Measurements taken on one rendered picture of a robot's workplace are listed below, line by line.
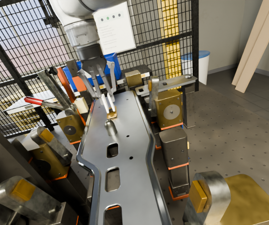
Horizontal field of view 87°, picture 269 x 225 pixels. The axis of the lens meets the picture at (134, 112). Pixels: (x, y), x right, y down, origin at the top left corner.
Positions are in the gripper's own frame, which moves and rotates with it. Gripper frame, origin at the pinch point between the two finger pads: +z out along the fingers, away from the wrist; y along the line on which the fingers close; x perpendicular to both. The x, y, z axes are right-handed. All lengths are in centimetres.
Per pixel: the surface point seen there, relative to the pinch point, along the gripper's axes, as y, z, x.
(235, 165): 42, 35, -16
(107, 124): -0.1, 0.7, -13.8
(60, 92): -14.9, -8.5, 0.8
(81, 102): -11.3, -0.7, 6.1
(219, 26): 214, 13, 248
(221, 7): 216, -16, 248
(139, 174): 5.9, 4.7, -30.0
